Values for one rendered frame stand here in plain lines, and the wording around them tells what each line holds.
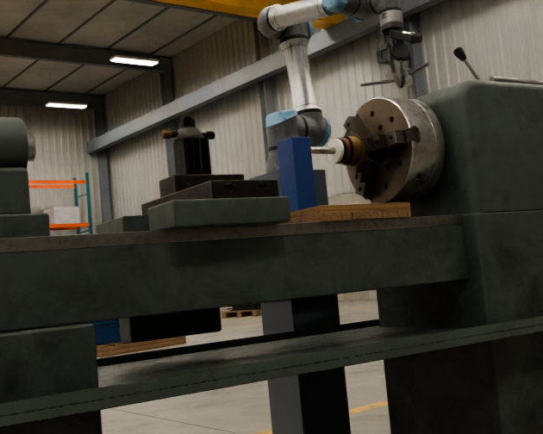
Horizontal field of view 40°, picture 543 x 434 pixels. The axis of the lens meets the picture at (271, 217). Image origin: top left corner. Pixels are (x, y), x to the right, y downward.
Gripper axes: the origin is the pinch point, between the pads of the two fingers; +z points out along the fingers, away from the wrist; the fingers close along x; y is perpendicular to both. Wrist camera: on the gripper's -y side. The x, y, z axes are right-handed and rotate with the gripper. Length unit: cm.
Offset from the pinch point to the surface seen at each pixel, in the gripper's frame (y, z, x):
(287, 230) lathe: -29, 48, 68
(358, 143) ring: -16.0, 23.6, 33.6
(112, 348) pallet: 647, 127, -117
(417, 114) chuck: -25.7, 17.0, 18.9
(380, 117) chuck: -15.5, 15.6, 23.9
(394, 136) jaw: -25.1, 23.3, 27.9
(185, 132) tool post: -7, 19, 83
